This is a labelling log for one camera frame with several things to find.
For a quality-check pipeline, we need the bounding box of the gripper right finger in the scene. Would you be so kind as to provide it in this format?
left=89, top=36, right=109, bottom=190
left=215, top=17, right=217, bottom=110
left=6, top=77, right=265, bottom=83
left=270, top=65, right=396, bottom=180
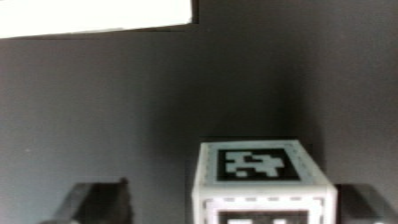
left=336, top=183, right=398, bottom=224

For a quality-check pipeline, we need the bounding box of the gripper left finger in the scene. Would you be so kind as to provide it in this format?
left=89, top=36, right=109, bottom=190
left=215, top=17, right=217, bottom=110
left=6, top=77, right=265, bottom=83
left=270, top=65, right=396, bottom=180
left=41, top=178, right=133, bottom=224

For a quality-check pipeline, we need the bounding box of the small white marker cube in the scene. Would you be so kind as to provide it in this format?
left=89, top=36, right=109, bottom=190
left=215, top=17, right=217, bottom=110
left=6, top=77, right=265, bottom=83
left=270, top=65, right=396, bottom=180
left=192, top=140, right=338, bottom=224

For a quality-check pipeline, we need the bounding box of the white marker sheet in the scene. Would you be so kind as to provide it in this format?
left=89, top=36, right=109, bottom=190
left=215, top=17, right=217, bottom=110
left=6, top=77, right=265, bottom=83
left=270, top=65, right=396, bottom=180
left=0, top=0, right=194, bottom=39

